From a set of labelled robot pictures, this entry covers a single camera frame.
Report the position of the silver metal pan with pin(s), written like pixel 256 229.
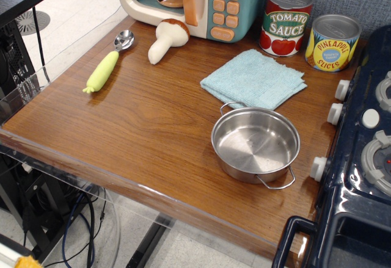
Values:
pixel 256 145

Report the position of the teal toy microwave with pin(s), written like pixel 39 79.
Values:
pixel 226 21

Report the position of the plush mushroom toy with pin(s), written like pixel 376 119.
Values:
pixel 169 33

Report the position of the light blue folded cloth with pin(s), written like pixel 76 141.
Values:
pixel 255 80

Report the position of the tomato sauce can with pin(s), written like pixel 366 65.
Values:
pixel 284 24

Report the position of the pineapple slices can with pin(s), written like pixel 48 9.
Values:
pixel 332 42

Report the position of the white stove knob top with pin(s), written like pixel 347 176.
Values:
pixel 342 89

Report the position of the white stove knob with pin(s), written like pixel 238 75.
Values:
pixel 342 89
pixel 334 113
pixel 317 168

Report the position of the white stove knob middle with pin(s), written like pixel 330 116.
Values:
pixel 334 113

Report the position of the white stove knob bottom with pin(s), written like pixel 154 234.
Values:
pixel 317 168

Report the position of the black table leg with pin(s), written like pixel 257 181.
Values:
pixel 148 244

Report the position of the dark blue toy stove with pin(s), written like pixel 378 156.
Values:
pixel 352 223

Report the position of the yellow handled ice cream scoop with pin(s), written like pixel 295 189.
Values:
pixel 101 74

